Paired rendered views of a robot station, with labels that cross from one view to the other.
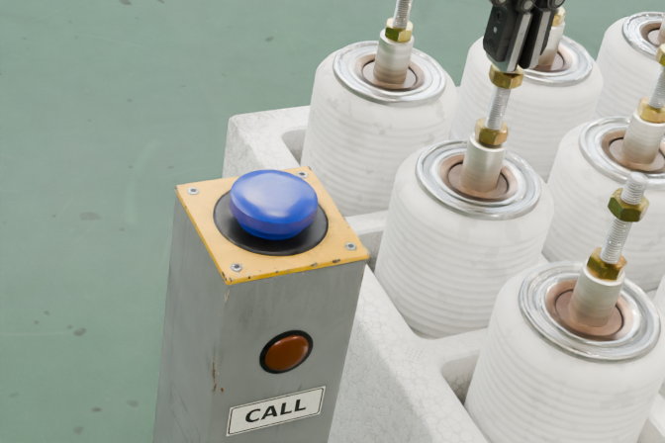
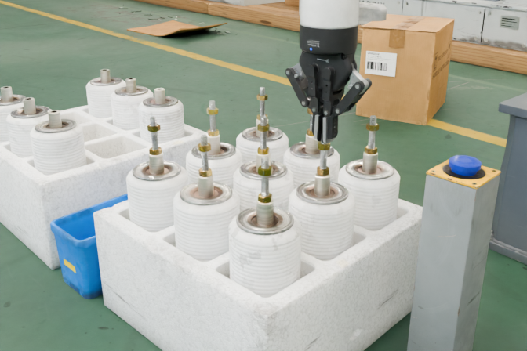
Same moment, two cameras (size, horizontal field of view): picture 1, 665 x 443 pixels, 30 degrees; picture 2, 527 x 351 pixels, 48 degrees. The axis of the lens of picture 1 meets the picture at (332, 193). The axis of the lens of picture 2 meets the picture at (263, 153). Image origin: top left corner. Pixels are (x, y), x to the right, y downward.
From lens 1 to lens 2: 1.09 m
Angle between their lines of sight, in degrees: 88
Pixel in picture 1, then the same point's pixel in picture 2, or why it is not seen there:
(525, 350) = (397, 179)
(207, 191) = (470, 182)
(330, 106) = (296, 238)
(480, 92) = (231, 214)
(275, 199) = (468, 159)
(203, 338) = (490, 210)
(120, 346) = not seen: outside the picture
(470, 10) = not seen: outside the picture
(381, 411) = (387, 258)
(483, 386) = (389, 210)
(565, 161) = (279, 185)
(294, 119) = (249, 296)
